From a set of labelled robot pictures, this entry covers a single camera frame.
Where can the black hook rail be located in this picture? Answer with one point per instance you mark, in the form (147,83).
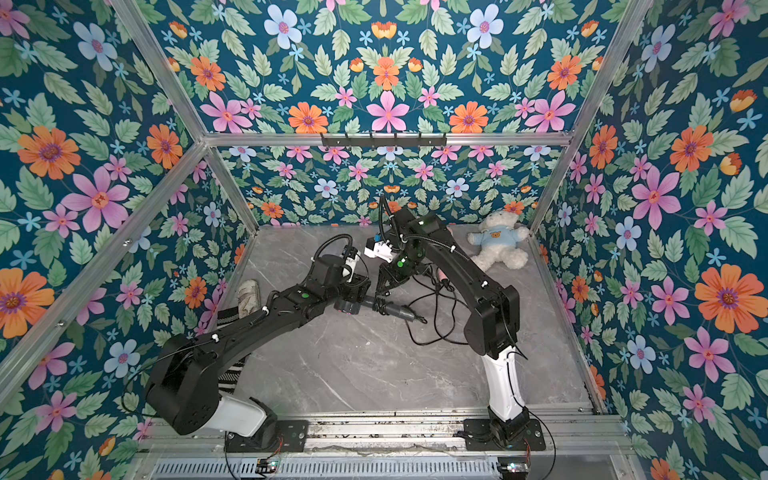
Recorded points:
(371,140)

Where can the white slotted vent strip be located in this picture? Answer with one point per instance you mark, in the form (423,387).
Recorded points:
(329,468)

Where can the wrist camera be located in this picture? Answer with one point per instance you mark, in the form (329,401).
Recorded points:
(376,247)
(350,258)

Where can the rolled beige cloth bundle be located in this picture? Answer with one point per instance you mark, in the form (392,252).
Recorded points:
(248,297)

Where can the white teddy bear blue shirt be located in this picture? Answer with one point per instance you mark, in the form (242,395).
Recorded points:
(499,240)

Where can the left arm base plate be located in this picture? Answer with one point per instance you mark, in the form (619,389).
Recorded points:
(283,436)

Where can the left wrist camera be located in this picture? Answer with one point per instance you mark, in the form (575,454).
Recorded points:
(350,258)

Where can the small green circuit board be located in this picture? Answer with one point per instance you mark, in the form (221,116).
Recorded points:
(267,465)

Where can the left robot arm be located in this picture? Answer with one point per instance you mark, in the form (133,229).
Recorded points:
(183,385)

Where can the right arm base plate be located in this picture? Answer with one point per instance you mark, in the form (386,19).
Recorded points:
(488,435)

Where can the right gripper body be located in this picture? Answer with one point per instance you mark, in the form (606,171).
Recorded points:
(390,276)

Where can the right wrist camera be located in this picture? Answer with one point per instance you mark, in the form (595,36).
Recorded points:
(376,247)

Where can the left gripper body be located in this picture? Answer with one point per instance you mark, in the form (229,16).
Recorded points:
(352,291)

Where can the dark grey hair dryer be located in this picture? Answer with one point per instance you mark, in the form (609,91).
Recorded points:
(379,306)

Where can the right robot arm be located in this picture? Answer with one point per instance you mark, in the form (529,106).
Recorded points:
(491,330)

